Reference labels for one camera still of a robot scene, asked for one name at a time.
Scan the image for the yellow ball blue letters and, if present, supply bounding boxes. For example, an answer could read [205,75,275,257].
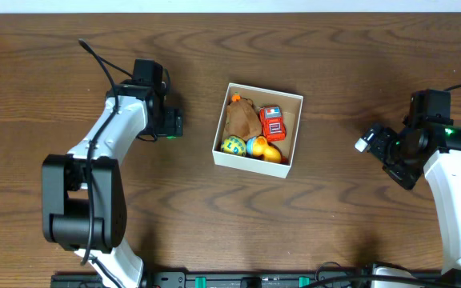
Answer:
[220,136,247,157]

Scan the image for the brown plush capybara toy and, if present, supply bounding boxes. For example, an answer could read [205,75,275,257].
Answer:
[225,93,262,141]

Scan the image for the orange rubber duck blue cap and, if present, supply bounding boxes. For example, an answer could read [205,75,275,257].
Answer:
[247,136,285,164]

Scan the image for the red toy car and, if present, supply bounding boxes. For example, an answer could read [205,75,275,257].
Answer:
[259,106,287,142]

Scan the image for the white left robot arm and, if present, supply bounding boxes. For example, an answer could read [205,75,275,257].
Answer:
[42,80,182,287]

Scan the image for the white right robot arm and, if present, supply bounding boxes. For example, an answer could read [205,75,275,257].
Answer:
[355,122,461,287]

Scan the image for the white open cardboard box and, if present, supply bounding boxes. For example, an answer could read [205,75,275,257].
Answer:
[212,83,303,178]

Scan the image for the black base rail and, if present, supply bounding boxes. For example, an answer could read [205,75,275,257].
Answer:
[50,259,461,288]

